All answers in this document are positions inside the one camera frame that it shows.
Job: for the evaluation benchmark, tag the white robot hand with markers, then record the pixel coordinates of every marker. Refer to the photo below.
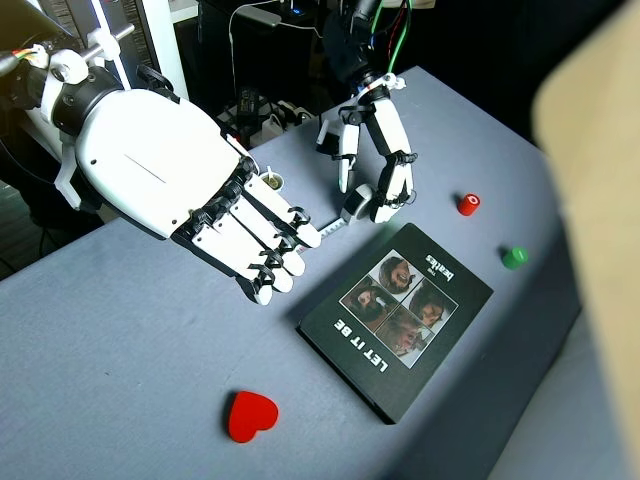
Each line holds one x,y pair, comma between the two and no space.
390,130
160,165

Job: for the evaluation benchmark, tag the grey tape measure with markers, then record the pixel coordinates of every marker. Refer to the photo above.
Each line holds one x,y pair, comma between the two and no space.
356,202

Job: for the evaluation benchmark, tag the black Let It Be book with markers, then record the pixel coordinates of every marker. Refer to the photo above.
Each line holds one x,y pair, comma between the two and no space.
350,350

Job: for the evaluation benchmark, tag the black power adapter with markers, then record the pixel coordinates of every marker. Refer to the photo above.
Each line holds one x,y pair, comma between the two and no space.
247,107

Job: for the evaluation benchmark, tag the white power strip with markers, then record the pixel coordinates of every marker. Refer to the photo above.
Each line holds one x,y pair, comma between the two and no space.
285,122

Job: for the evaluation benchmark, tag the red cylinder block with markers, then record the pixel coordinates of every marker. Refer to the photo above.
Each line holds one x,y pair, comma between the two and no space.
468,205

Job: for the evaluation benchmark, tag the small white cup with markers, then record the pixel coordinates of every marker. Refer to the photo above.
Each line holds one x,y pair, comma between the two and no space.
274,182

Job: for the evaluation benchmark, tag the green cylinder block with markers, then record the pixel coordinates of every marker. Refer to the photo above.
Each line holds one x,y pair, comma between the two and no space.
515,257

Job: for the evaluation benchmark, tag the beige blurred panel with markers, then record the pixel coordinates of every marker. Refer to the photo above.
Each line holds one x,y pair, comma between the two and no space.
600,200

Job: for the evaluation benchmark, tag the red heart block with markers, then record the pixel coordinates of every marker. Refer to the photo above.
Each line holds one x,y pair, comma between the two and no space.
250,417

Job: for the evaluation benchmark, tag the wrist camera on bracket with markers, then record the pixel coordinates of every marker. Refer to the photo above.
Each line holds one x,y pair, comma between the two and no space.
327,137

